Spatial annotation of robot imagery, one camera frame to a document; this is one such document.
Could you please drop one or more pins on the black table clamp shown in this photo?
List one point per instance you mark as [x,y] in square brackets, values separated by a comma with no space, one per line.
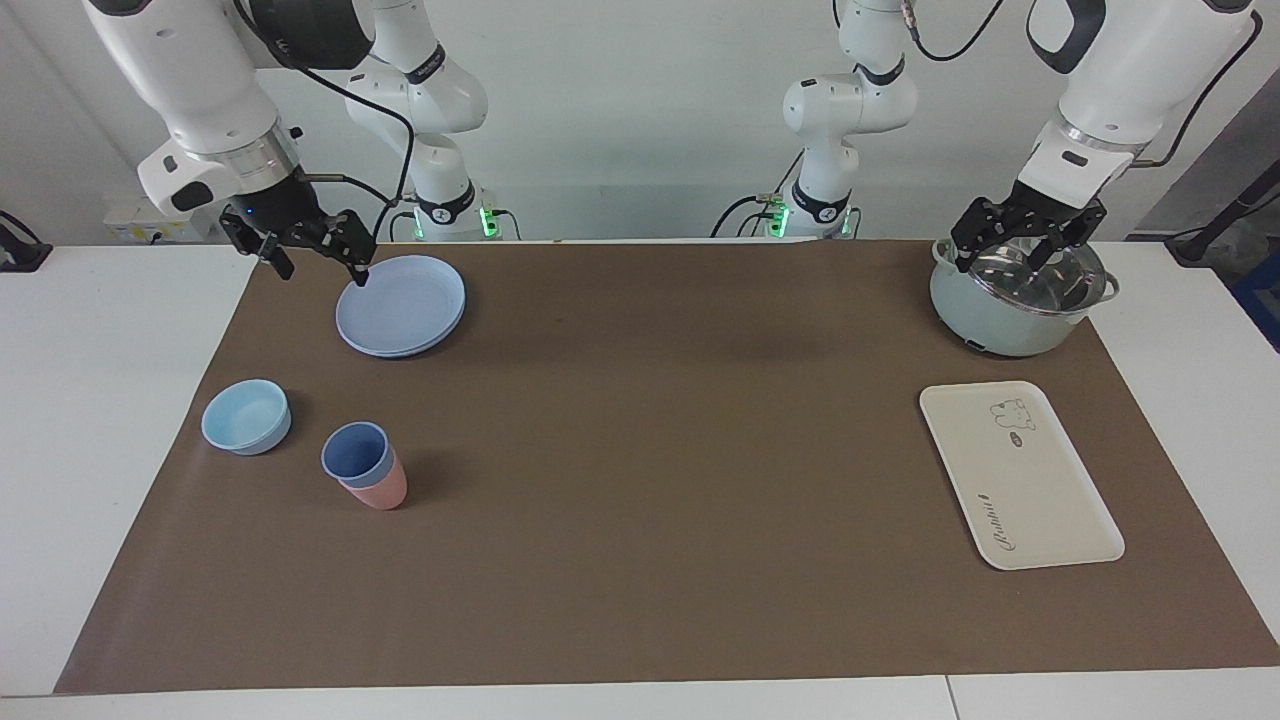
[20,250]

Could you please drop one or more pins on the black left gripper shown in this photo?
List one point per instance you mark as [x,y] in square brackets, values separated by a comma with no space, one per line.
[1050,212]

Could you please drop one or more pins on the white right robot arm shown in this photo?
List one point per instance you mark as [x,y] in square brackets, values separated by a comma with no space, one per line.
[190,70]

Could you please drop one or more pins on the blue plastic cup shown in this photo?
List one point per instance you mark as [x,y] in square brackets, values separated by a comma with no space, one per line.
[352,455]

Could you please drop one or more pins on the glass pot lid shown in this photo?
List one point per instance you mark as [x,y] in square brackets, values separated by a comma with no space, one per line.
[1020,285]

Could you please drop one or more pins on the brown table mat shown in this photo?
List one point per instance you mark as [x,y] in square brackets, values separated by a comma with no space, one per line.
[640,500]

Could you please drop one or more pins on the cream rectangular tray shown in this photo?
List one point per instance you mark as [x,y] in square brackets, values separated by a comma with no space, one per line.
[1020,480]

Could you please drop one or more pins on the blue crate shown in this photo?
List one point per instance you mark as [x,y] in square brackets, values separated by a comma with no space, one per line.
[1262,300]

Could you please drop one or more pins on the white power strip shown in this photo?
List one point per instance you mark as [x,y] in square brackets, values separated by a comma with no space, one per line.
[150,222]

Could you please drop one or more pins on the periwinkle blue plate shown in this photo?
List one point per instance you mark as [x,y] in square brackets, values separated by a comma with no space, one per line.
[400,305]

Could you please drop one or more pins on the light blue bowl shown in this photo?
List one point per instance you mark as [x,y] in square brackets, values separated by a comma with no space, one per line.
[245,420]

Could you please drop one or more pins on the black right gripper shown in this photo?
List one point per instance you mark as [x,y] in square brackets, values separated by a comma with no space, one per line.
[285,215]

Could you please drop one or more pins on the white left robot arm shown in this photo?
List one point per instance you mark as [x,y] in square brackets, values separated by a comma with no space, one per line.
[1120,70]

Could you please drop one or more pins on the pale green cooking pot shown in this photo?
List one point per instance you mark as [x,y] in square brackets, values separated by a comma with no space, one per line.
[985,325]

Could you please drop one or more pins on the black stand base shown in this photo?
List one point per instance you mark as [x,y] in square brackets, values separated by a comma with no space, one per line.
[1215,230]

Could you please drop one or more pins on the pink plastic cup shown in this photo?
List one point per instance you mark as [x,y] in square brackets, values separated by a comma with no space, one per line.
[385,492]

